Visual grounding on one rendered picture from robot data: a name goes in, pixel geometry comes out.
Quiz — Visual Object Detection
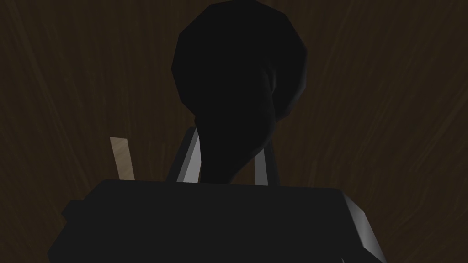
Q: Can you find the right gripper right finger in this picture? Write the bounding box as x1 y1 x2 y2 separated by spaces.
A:
254 142 282 187

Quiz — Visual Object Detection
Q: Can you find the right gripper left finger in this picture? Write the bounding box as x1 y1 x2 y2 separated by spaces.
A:
166 126 202 184

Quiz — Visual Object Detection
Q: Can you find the black round door knob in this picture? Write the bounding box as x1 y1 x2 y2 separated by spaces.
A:
171 0 308 184

